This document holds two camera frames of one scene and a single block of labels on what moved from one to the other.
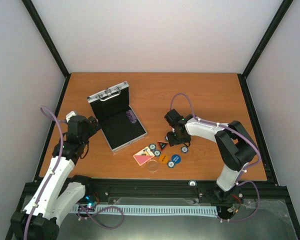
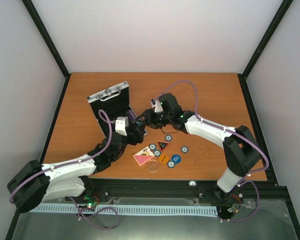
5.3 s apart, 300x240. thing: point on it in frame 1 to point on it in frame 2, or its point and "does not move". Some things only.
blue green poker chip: (170, 164) does not move
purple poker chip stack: (131, 116) does not move
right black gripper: (173, 141) to (149, 117)
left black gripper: (92, 130) to (139, 137)
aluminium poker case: (119, 125) does not move
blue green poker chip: (152, 146) does not move
